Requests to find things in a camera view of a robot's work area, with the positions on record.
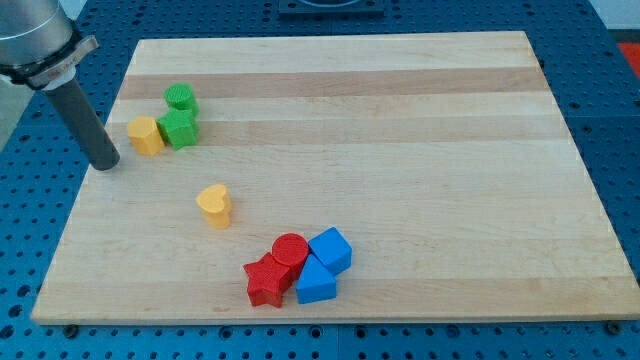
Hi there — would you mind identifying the red cylinder block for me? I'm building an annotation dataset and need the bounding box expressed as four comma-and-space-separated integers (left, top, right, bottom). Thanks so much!
271, 233, 309, 281

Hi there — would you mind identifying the yellow hexagon block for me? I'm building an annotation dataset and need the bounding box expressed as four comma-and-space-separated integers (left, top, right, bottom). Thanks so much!
127, 116, 165, 156

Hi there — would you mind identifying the blue cube block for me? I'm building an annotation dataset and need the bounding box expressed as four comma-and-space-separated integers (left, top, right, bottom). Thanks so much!
309, 227, 352, 275

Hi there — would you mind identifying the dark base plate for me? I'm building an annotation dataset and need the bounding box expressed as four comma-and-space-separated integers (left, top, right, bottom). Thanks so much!
278, 0, 385, 17

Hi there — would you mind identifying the red star block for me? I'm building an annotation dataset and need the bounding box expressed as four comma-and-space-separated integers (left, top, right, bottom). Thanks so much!
243, 253, 292, 308

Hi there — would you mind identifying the blue triangle block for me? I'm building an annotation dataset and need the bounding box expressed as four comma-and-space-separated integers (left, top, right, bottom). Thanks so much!
296, 254, 337, 304

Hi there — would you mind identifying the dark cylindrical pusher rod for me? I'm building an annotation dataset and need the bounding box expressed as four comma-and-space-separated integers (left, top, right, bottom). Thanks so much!
44, 78, 120, 171

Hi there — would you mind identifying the green star block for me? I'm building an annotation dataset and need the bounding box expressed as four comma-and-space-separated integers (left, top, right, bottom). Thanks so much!
156, 108, 199, 150

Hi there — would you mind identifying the wooden board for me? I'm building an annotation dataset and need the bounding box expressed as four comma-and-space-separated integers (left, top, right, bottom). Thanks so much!
32, 31, 639, 325

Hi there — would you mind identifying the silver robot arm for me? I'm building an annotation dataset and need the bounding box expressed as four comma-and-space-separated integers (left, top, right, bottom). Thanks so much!
1, 0, 120, 171

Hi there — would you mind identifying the green cylinder block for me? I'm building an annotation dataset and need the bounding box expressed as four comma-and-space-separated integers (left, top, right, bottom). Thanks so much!
164, 83, 199, 116

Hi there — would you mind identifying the yellow heart block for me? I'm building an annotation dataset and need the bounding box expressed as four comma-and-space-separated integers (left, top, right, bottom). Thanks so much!
196, 184, 233, 229

